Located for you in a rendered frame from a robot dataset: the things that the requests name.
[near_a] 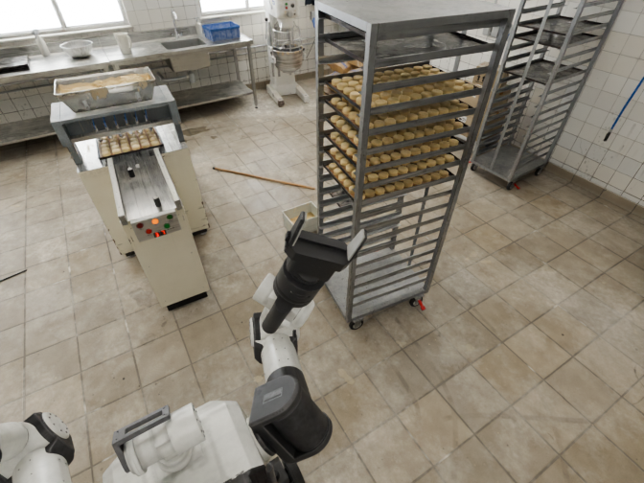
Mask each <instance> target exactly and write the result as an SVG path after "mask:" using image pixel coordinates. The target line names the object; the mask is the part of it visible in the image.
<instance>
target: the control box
mask: <svg viewBox="0 0 644 483"><path fill-rule="evenodd" d="M168 215H172V219H167V216H168ZM154 219H158V222H157V223H155V224H154V223H152V221H153V220H154ZM139 223H142V224H143V225H144V226H143V227H142V228H138V227H137V224H139ZM167 223H168V224H169V225H170V228H165V227H164V225H165V224H167ZM130 224H131V226H132V228H133V231H134V233H135V235H136V237H137V239H138V241H139V242H143V241H147V240H150V239H153V238H157V237H156V236H158V235H159V237H160V236H163V235H162V231H164V232H163V234H164V233H165V235H167V234H170V233H172V232H175V231H178V230H182V228H181V226H180V223H179V220H178V217H177V214H176V211H175V209H174V208H173V209H171V210H167V211H164V212H160V213H157V214H153V215H150V216H146V217H142V218H137V219H134V220H131V221H130ZM148 229H150V230H151V233H150V234H147V233H146V231H147V230H148ZM155 233H158V235H157V234H156V235H155Z"/></svg>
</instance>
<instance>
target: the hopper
mask: <svg viewBox="0 0 644 483"><path fill-rule="evenodd" d="M131 74H138V75H139V76H141V75H149V78H150V80H143V81H137V82H131V83H125V84H118V85H112V86H106V87H100V88H94V89H87V90H82V91H75V92H69V93H63V94H62V91H61V89H66V88H72V87H75V86H85V85H87V84H89V83H93V82H94V81H103V82H106V81H116V80H121V79H120V77H121V76H129V75H131ZM113 77H114V78H113ZM154 83H155V77H154V75H153V74H152V72H151V70H150V69H149V67H148V66H147V67H141V68H134V69H127V70H121V71H114V72H107V73H100V74H94V75H87V76H80V77H73V78H67V79H60V80H55V90H54V95H55V96H56V97H58V98H59V99H60V100H61V101H62V102H63V103H64V104H66V105H67V106H68V107H69V108H70V109H71V110H72V111H74V112H75V113H77V112H83V111H88V110H93V109H99V108H105V107H110V106H115V105H121V104H131V103H137V102H142V101H148V100H152V95H153V89H154ZM60 88H61V89H60ZM58 91H59V92H58Z"/></svg>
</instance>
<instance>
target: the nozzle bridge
mask: <svg viewBox="0 0 644 483"><path fill-rule="evenodd" d="M145 110H146V111H147V115H148V118H149V123H146V120H145V116H144V112H145ZM134 111H136V116H137V118H138V121H139V123H140V125H136V123H135V120H134V114H135V112H134ZM125 114H126V118H127V120H128V123H129V126H127V125H126V123H125V120H124V116H125ZM114 115H115V119H116V121H117V122H118V125H119V127H120V128H116V127H115V125H114V120H113V118H114ZM92 119H93V120H94V123H95V125H96V126H97V128H98V131H99V132H98V133H96V132H95V130H94V128H93V125H92ZM103 119H104V120H105V122H106V123H107V125H108V128H109V131H106V130H105V128H104V122H103ZM167 124H173V128H174V131H175V135H176V137H177V139H178V141H179V143H181V142H185V139H184V136H183V132H182V128H181V125H180V124H182V123H181V119H180V116H179V112H178V108H177V105H176V101H175V99H174V97H173V95H172V93H171V92H170V90H169V89H168V87H167V85H160V86H154V89H153V95H152V100H148V101H142V102H137V103H127V104H121V105H115V106H110V107H105V108H99V109H93V110H88V111H83V112H77V113H75V112H74V111H72V110H71V109H70V108H69V107H68V106H67V105H66V104H65V103H63V102H60V103H51V125H52V127H53V129H54V131H55V132H56V134H57V137H58V139H59V141H60V142H61V144H62V146H63V147H67V148H68V150H69V152H70V154H71V156H72V158H73V160H74V162H75V163H76V165H80V164H82V156H81V153H80V151H79V149H78V147H77V145H76V143H77V142H82V141H87V140H92V139H97V138H102V137H106V136H111V135H116V134H121V133H126V132H131V131H135V130H139V129H144V128H149V127H158V126H162V125H167Z"/></svg>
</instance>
